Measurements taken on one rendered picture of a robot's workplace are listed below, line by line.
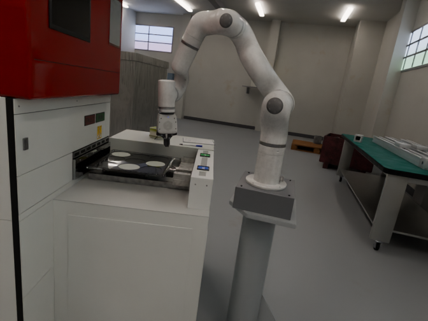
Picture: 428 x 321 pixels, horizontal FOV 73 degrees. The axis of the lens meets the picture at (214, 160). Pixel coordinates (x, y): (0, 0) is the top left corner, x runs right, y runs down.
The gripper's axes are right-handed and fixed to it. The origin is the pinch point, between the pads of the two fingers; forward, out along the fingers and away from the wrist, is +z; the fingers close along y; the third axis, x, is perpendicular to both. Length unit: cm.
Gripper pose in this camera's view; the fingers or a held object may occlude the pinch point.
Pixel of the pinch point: (166, 142)
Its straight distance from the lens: 151.7
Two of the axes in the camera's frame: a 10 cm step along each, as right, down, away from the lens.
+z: -0.4, 9.6, 2.6
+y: 9.2, -0.6, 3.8
